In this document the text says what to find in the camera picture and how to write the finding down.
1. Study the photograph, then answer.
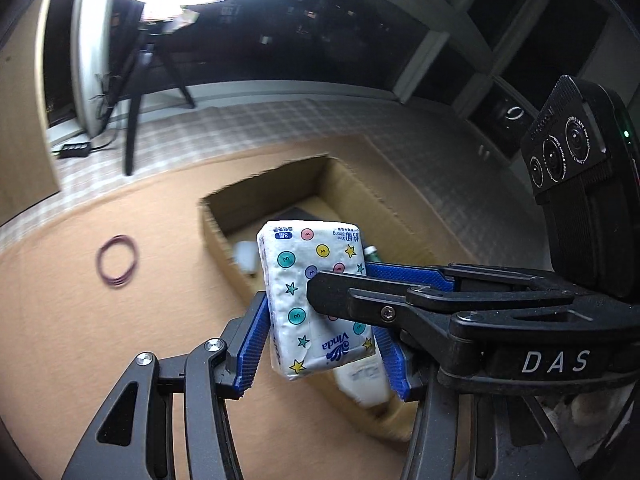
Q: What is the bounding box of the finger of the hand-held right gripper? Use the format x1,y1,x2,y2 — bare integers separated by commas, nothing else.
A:
367,261,601,302
306,270,576,361

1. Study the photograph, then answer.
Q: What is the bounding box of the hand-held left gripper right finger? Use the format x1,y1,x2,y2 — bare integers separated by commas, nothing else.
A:
375,330,576,480

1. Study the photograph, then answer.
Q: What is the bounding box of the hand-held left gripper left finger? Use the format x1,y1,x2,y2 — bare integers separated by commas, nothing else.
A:
62,290,271,480

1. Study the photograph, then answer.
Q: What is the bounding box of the white patterned tissue pack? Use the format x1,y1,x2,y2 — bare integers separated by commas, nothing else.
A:
256,219,377,382

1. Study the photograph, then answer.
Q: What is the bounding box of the translucent white cap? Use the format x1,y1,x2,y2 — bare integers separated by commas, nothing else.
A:
232,241,261,276

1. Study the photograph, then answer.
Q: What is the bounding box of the brown cardboard box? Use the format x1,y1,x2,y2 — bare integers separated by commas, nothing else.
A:
200,156,451,441

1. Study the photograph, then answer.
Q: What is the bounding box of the tan blanket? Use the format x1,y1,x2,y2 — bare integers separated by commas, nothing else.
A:
0,132,501,480

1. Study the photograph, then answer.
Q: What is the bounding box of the white fluffy cloth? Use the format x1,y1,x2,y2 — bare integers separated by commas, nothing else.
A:
542,387,633,446

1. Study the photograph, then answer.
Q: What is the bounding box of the bundle of brown rubber bands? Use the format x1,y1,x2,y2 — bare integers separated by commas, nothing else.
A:
96,235,140,289

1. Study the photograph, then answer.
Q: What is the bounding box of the grey plaid mat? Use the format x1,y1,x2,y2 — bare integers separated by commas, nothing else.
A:
0,95,551,261

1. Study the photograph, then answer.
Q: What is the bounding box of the black tripod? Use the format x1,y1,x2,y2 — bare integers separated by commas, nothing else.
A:
102,10,196,177

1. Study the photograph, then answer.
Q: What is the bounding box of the black power strip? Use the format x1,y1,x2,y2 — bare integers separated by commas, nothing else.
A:
57,141,92,160

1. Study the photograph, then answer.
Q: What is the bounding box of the large wood panel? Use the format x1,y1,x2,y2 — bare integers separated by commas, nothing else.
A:
0,0,61,226

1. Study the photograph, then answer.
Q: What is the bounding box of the black power cable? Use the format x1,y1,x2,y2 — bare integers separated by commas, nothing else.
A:
90,75,126,153

